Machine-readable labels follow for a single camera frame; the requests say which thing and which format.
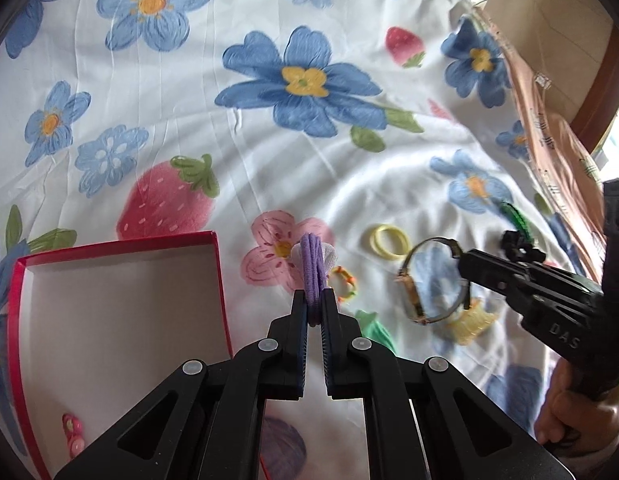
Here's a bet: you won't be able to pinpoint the green bow hair tie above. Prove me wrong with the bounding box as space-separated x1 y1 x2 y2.
355 309 399 356

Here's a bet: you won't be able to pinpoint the yellow hair claw clip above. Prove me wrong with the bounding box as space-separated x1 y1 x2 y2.
446 297 498 346

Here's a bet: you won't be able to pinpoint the gold wrist watch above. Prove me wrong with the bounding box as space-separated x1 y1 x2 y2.
396 236 470 325

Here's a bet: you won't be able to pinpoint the purple bow hair tie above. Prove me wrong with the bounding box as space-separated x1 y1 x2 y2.
288 232 338 328

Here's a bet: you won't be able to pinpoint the pink heart hair clip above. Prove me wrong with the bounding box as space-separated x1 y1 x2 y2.
62 413 86 460

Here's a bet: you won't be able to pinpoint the red jewelry box tray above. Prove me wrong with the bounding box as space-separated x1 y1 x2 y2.
6 231 232 479

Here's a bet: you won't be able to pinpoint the person's right hand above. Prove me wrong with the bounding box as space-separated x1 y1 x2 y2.
534 359 619 455

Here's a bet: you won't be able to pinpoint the black scrunchie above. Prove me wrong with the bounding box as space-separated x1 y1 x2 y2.
500 231 546 263

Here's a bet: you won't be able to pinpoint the green hair clip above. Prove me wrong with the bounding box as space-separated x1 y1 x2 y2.
498 200 534 243

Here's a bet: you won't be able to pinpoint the pink cartoon blanket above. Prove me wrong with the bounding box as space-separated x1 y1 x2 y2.
472 8 607 282

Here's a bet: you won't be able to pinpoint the floral white bed sheet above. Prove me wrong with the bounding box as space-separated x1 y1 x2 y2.
0 0 587 478

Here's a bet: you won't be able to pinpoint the small multicolor hair tie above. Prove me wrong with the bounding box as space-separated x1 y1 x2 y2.
330 264 361 304

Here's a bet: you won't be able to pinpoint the yellow hair ties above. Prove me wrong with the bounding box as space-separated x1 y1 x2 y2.
367 224 414 261

